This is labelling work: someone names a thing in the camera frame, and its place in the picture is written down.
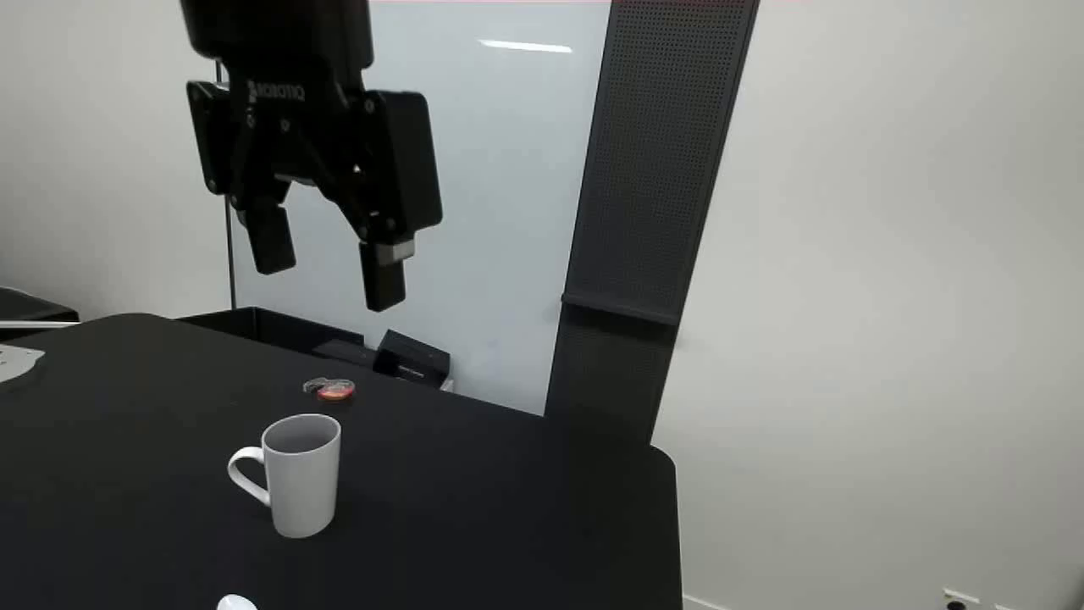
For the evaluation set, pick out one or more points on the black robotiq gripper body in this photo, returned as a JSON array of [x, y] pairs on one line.
[[281, 46]]

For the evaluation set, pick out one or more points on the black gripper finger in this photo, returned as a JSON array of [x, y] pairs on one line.
[[394, 169], [270, 231]]

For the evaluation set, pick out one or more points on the white spoon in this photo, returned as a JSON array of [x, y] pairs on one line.
[[236, 603]]

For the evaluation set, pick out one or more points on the white ceramic mug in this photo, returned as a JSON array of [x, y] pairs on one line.
[[300, 484]]

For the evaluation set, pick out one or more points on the large white board panel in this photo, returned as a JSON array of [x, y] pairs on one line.
[[508, 225]]

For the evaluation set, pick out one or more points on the small orange round object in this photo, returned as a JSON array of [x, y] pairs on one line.
[[330, 389]]

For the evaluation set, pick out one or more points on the small black box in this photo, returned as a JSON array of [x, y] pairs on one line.
[[410, 358]]

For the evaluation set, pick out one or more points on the dark grey pillar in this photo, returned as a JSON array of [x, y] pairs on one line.
[[646, 169]]

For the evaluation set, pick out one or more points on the black side table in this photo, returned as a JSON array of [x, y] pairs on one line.
[[23, 307]]

